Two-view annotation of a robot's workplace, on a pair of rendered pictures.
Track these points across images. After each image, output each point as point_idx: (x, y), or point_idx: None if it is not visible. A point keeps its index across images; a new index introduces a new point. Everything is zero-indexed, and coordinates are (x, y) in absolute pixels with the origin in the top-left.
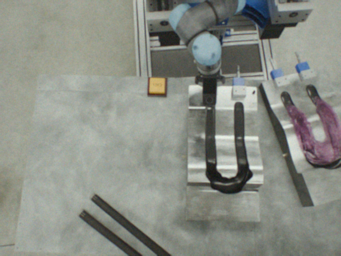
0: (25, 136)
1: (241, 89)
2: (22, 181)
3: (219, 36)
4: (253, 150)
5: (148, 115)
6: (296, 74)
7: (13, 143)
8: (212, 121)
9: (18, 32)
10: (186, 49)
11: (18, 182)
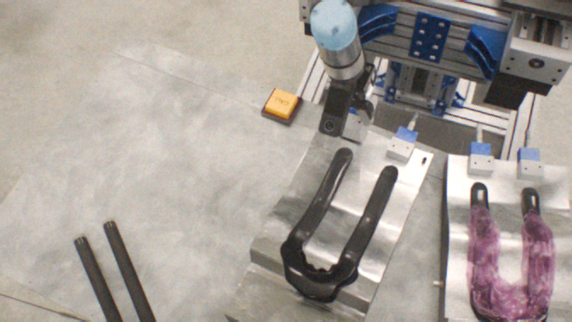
0: None
1: (403, 146)
2: None
3: (443, 102)
4: (381, 247)
5: (249, 142)
6: (513, 163)
7: None
8: (336, 180)
9: (157, 8)
10: (382, 104)
11: None
